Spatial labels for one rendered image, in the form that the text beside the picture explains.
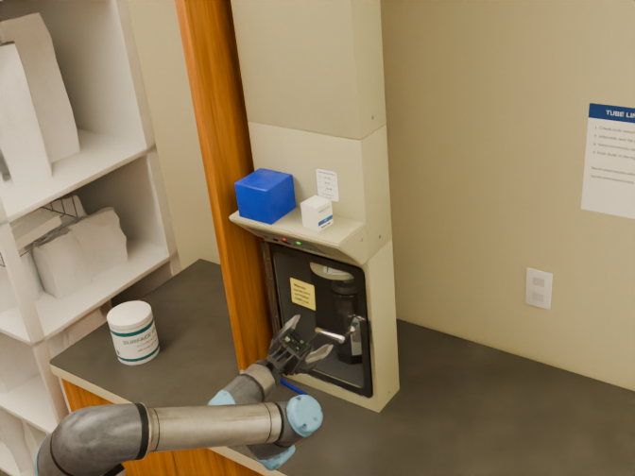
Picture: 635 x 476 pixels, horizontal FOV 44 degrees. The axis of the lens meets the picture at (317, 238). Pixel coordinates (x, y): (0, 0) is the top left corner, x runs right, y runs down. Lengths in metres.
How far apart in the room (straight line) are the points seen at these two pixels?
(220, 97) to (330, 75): 0.32
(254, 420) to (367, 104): 0.71
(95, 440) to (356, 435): 0.87
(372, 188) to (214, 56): 0.47
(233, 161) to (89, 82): 1.16
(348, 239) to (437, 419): 0.60
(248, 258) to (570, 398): 0.92
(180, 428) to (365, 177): 0.70
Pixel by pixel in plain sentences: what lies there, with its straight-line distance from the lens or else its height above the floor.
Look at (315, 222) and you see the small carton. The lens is 1.75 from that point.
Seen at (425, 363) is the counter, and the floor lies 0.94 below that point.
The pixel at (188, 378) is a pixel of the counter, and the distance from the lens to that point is 2.32.
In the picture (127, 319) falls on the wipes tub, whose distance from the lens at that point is 2.36.
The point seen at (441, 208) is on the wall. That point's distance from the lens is 2.20.
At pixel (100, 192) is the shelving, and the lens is 3.22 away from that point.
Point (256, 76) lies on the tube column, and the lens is 1.82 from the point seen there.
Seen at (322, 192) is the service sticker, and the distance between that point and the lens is 1.82.
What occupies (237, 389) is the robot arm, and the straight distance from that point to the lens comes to 1.63.
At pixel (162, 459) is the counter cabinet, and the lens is 2.43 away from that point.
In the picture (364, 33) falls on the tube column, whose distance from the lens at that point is 1.66.
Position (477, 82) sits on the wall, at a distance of 2.02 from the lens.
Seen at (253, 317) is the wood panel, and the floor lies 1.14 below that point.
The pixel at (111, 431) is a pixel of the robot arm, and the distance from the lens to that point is 1.36.
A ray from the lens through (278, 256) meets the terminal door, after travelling 1.99.
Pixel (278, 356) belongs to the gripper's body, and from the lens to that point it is 1.72.
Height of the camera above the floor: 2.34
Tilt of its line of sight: 29 degrees down
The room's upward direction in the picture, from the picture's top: 6 degrees counter-clockwise
